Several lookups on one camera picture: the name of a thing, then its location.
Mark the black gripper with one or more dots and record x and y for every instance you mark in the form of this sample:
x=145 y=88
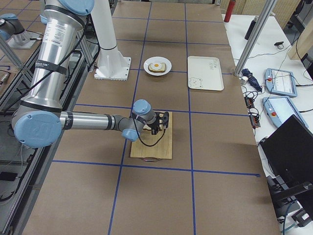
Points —
x=154 y=127

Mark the white round plate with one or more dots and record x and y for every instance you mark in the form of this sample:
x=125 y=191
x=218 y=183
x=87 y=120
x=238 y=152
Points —
x=157 y=59

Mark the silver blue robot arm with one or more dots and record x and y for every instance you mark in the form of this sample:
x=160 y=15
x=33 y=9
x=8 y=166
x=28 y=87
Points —
x=40 y=118

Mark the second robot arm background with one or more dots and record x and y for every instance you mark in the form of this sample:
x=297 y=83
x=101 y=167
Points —
x=13 y=32

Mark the bamboo cutting board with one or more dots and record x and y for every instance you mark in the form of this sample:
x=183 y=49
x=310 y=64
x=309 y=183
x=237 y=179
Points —
x=162 y=150

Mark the toast with fried egg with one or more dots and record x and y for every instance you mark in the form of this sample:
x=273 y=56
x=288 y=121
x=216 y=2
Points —
x=157 y=67

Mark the cream bear serving tray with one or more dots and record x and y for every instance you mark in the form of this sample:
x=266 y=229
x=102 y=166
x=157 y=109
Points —
x=204 y=73

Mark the black power strip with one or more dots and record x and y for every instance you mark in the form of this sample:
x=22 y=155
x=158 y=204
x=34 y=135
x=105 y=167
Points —
x=253 y=113

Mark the folded dark blue umbrella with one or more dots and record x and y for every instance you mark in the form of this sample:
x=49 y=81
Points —
x=252 y=80

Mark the lower blue teach pendant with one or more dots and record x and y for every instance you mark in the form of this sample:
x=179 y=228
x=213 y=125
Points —
x=279 y=109

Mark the blue teach pendant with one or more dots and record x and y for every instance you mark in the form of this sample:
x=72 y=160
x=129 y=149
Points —
x=280 y=82
x=279 y=109

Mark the upper blue teach pendant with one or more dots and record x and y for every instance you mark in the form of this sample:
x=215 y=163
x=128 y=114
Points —
x=280 y=82

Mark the black laptop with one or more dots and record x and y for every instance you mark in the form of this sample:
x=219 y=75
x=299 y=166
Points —
x=289 y=151

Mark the black monitor stand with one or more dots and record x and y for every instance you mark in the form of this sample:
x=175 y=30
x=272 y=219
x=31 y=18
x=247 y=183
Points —
x=282 y=195

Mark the black bottle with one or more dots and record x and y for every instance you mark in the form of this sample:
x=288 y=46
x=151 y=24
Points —
x=251 y=27

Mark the red bottle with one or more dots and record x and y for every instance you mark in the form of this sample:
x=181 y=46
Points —
x=229 y=10

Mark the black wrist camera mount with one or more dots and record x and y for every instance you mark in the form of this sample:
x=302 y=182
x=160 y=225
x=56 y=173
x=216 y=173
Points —
x=163 y=119

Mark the aluminium frame post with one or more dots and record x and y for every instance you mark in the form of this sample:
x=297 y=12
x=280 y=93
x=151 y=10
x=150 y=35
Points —
x=262 y=19

